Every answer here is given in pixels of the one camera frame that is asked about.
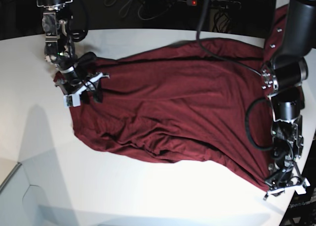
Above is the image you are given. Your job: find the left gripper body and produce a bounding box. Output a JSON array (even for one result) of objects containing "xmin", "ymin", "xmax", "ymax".
[{"xmin": 263, "ymin": 165, "xmax": 310, "ymax": 200}]

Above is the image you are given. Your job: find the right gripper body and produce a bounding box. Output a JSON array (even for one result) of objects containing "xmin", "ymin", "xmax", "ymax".
[{"xmin": 55, "ymin": 66, "xmax": 110, "ymax": 97}]

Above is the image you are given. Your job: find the dark red t-shirt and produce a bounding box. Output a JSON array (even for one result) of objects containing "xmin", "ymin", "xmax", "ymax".
[{"xmin": 53, "ymin": 4, "xmax": 306, "ymax": 194}]

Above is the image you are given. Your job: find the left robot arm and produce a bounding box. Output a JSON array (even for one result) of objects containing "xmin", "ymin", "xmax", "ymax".
[{"xmin": 188, "ymin": 0, "xmax": 316, "ymax": 197}]

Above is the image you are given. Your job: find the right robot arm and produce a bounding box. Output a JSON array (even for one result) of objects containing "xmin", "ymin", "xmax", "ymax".
[{"xmin": 37, "ymin": 0, "xmax": 109, "ymax": 107}]

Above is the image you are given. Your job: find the black power strip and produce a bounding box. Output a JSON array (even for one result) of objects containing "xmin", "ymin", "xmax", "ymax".
[{"xmin": 185, "ymin": 0, "xmax": 241, "ymax": 10}]

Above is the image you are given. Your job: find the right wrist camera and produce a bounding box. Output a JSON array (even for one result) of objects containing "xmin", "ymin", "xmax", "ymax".
[{"xmin": 63, "ymin": 94, "xmax": 81, "ymax": 108}]

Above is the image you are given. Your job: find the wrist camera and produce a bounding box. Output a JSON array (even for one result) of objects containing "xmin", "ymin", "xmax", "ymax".
[
  {"xmin": 63, "ymin": 94, "xmax": 81, "ymax": 108},
  {"xmin": 294, "ymin": 182, "xmax": 310, "ymax": 195}
]

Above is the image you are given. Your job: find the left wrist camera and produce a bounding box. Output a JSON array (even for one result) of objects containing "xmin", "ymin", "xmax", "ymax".
[{"xmin": 294, "ymin": 182, "xmax": 310, "ymax": 195}]

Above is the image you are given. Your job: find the white cable loop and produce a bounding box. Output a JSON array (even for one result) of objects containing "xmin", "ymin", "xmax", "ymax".
[{"xmin": 118, "ymin": 0, "xmax": 176, "ymax": 20}]

